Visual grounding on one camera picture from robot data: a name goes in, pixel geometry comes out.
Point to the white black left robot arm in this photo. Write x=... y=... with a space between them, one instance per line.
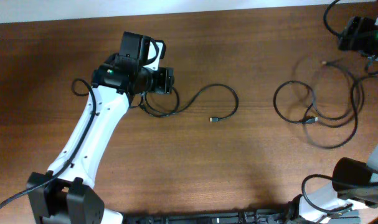
x=65 y=194

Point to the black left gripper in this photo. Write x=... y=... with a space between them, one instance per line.
x=164 y=77

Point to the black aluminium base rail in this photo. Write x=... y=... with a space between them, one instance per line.
x=286 y=214

